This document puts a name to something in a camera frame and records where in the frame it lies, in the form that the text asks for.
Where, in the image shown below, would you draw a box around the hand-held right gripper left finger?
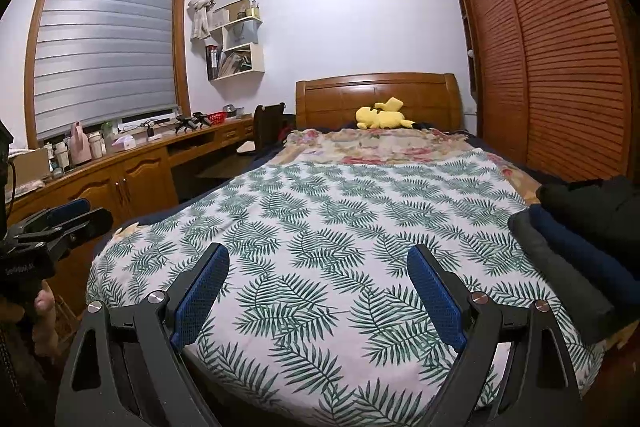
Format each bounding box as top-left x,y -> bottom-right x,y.
54,243 -> 231,427

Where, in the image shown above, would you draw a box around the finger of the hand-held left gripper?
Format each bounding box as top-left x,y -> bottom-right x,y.
10,198 -> 92,234
46,207 -> 114,251

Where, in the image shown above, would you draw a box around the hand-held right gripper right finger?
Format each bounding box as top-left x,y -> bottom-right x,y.
406,244 -> 586,427

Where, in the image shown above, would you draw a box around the black buttoned coat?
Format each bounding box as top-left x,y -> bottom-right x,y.
536,175 -> 640,253

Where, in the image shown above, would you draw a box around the person's left hand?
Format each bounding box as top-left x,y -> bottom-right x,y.
31,281 -> 60,358

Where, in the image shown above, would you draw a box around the wooden desk cabinet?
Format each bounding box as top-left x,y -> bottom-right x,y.
7,114 -> 258,313

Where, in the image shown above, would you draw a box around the cardboard box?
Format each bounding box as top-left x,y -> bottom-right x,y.
10,148 -> 51,188

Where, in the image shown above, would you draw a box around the pink bottle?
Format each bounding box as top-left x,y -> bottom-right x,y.
70,122 -> 92,165

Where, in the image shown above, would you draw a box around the folded grey garment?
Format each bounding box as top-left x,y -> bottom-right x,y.
507,212 -> 628,345

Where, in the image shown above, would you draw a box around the leaf print blanket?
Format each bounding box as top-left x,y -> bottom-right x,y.
86,148 -> 608,427

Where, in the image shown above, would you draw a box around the black tools on desk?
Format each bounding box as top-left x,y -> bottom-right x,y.
175,112 -> 208,135

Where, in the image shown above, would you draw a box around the folded navy garment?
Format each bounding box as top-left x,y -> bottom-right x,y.
527,204 -> 640,308

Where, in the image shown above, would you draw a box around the grey window blind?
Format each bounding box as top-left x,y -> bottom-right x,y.
32,0 -> 180,140

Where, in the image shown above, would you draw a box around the floral blanket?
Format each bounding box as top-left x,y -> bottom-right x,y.
270,127 -> 541,188

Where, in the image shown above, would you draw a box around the dark wooden chair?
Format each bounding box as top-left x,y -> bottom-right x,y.
252,103 -> 286,152

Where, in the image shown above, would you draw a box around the yellow plush toy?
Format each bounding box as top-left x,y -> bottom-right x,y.
355,97 -> 416,130

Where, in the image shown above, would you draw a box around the wooden bed headboard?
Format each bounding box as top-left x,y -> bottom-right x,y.
295,73 -> 463,131

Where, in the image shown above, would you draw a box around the tied beige curtain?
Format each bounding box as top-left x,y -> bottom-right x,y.
187,0 -> 228,40

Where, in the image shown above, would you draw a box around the grey paper bag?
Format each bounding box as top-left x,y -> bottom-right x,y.
223,18 -> 258,48

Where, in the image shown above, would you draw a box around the wooden louvred wardrobe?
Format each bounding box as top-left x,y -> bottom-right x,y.
445,0 -> 640,185

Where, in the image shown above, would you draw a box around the wooden window frame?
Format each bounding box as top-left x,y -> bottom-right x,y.
24,0 -> 193,148

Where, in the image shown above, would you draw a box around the white wall shelf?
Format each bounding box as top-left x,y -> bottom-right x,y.
205,0 -> 265,82

